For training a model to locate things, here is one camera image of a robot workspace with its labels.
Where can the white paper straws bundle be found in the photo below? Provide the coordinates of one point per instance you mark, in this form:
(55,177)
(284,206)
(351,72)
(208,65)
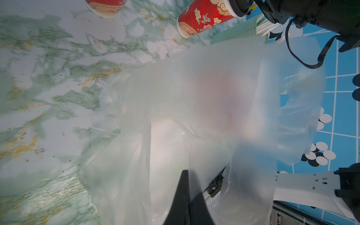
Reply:
(264,27)

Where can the red cup black lid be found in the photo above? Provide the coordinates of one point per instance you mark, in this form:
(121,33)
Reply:
(107,9)
(202,15)

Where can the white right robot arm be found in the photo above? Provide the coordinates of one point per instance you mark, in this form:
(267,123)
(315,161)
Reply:
(339,125)

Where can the green straw holder cup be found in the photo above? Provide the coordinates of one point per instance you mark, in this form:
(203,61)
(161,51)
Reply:
(246,29)

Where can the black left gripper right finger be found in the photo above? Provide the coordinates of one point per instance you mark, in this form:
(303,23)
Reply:
(199,214)

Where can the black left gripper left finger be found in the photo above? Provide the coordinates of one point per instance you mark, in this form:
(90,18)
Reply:
(179,213)

